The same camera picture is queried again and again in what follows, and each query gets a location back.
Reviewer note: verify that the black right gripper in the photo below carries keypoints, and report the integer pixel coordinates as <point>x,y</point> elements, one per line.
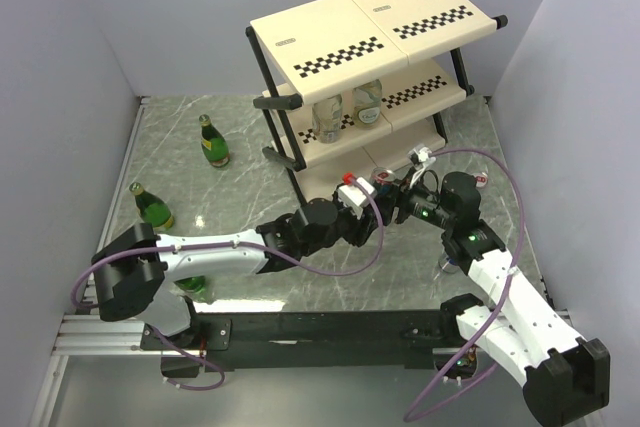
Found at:
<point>402,198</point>

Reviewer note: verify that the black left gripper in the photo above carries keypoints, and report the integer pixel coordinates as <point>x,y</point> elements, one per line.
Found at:
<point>360,229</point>

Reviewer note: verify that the silver blue energy drink can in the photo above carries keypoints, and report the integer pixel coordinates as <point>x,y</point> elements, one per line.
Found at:
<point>382,179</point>

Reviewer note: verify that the clear Chang soda water bottle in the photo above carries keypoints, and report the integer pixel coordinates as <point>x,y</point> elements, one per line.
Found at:
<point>326,119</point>

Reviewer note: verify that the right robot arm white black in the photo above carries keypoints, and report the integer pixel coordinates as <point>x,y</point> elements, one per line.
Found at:
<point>563,375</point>

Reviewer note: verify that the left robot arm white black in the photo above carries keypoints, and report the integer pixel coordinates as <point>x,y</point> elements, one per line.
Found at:
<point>135,271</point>

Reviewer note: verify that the energy drink can far right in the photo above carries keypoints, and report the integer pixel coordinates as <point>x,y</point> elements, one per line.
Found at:
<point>481,180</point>

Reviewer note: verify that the energy drink can lying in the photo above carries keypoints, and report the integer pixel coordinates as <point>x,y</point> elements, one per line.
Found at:
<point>447,265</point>

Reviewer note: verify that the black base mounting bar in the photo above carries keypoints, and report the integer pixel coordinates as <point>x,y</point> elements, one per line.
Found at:
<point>253,340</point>

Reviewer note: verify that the green glass bottle far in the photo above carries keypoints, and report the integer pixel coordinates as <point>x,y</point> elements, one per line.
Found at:
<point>214,146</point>

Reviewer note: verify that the green glass bottle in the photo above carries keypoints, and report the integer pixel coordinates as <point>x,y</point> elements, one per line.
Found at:
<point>151,209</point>
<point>192,285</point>
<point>214,146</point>

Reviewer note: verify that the green glass bottle near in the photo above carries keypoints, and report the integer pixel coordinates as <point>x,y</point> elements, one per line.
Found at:
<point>192,285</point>

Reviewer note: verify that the green glass bottle middle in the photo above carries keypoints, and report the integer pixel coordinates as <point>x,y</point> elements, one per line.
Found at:
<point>151,209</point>

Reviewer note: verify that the beige two-tier shelf black frame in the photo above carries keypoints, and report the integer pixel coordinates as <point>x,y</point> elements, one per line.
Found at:
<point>323,48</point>

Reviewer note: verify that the aluminium rail frame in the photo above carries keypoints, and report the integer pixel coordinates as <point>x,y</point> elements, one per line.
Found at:
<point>101,377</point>

